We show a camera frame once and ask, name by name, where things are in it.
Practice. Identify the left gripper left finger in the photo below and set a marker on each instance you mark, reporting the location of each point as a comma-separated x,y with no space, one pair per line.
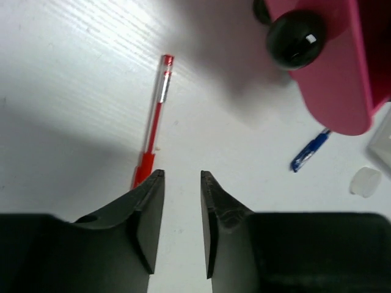
112,249

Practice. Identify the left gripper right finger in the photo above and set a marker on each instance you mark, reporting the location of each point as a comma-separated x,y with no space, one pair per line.
247,251

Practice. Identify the red gel pen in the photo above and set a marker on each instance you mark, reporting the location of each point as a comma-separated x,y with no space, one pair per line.
160,92

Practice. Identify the blue gel pen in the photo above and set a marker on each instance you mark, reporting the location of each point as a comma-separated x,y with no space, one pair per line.
309,150

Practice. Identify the clear tape roll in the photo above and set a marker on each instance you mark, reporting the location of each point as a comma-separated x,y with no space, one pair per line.
365,182

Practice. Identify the black pink drawer organizer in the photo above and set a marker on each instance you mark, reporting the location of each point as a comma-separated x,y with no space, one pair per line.
338,52

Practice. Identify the white file rack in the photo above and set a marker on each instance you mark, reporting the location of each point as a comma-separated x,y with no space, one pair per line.
378,148

